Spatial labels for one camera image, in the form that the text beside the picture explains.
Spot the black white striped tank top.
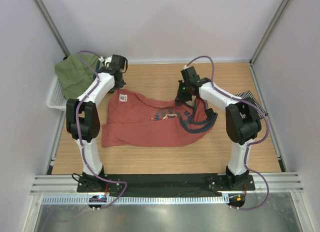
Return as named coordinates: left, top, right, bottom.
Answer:
left=236, top=90, right=269, bottom=117

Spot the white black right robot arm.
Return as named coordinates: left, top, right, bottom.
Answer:
left=176, top=66, right=262, bottom=190

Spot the aluminium frame rail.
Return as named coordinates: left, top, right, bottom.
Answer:
left=30, top=172, right=304, bottom=195

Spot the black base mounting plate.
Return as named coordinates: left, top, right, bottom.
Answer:
left=77, top=173, right=256, bottom=193

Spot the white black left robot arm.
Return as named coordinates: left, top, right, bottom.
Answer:
left=66, top=55, right=128, bottom=192

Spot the slotted grey cable duct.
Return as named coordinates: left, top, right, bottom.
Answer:
left=41, top=194, right=229, bottom=205

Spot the white plastic basket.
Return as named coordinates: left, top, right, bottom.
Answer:
left=46, top=76, right=67, bottom=112

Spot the salmon red tank top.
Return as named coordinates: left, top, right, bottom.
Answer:
left=101, top=89, right=218, bottom=147

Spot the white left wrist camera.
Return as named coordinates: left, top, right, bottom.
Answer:
left=98, top=56, right=112, bottom=66

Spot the green tank top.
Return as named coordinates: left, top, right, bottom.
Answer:
left=54, top=52, right=99, bottom=100

